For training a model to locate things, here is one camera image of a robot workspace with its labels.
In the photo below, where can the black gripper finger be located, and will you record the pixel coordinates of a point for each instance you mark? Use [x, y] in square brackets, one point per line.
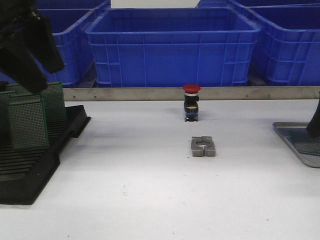
[313, 128]

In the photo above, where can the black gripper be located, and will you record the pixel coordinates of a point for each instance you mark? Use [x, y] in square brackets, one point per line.
[15, 60]

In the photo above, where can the green perforated circuit board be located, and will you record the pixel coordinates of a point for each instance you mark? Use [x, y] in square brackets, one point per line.
[54, 104]
[17, 88]
[304, 144]
[4, 114]
[28, 126]
[18, 97]

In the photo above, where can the silver metal tray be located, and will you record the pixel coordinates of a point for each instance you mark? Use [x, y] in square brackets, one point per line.
[284, 129]

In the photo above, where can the black slotted board rack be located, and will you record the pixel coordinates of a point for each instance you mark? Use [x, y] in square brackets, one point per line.
[24, 173]

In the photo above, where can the blue back-left plastic crate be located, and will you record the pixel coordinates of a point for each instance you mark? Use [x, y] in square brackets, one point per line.
[71, 4]

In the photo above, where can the blue left plastic crate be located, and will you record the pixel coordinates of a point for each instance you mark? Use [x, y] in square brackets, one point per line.
[68, 29]

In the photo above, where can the blue right plastic crate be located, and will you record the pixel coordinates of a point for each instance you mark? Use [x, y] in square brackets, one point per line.
[287, 51]

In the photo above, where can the blue centre plastic crate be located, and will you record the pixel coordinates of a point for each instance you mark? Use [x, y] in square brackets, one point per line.
[172, 47]

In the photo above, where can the grey split clamp block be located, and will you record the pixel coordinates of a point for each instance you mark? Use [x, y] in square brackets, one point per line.
[202, 146]

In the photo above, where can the red emergency stop button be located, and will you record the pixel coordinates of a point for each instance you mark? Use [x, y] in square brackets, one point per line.
[191, 98]

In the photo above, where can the blue back-right plastic crate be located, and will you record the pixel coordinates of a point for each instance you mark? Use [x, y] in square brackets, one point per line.
[255, 3]

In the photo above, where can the metal table edge rail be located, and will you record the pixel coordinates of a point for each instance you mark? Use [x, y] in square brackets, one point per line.
[99, 94]

